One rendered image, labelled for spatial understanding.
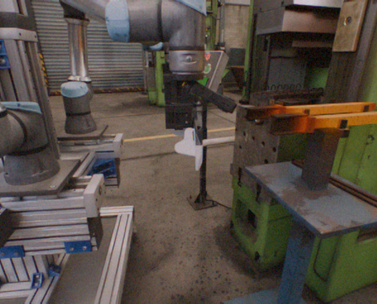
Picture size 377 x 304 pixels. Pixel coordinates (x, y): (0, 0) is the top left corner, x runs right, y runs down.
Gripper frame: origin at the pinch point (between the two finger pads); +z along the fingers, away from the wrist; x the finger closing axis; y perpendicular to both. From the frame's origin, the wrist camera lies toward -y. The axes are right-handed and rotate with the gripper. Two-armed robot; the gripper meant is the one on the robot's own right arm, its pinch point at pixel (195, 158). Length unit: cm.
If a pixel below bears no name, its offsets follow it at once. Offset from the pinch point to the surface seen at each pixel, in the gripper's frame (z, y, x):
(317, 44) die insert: -29, -69, -68
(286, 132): -7.3, -20.2, 4.4
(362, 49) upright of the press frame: -26, -66, -35
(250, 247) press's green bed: 84, -41, -54
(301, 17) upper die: -39, -55, -61
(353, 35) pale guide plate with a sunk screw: -30, -63, -37
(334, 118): -10.0, -32.2, 3.1
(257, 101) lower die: -1, -43, -71
